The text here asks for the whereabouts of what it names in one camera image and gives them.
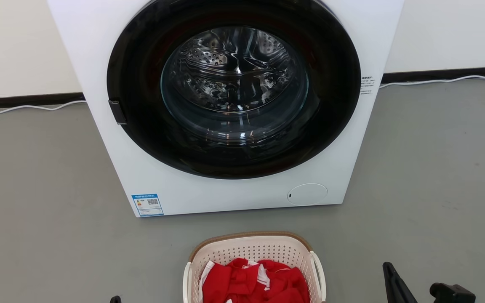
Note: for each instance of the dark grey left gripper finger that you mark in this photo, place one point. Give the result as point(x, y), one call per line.
point(115, 300)

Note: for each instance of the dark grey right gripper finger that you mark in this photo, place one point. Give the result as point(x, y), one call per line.
point(453, 294)
point(395, 288)

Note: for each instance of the beige perforated plastic laundry basket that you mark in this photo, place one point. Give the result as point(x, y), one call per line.
point(253, 248)

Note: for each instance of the red and white garment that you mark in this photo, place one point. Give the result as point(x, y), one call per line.
point(242, 284)

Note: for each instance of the blue energy label sticker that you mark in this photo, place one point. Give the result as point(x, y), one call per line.
point(147, 205)

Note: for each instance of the white front-load washing machine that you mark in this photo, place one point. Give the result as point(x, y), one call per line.
point(141, 185)

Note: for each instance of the round white filter cover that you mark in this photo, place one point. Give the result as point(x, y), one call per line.
point(307, 194)

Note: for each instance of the small printed text sticker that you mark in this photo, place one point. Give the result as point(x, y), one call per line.
point(368, 85)

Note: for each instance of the black round washing machine door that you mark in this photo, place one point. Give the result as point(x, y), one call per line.
point(135, 75)

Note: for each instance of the steel washing machine drum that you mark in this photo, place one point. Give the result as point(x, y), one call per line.
point(234, 71)

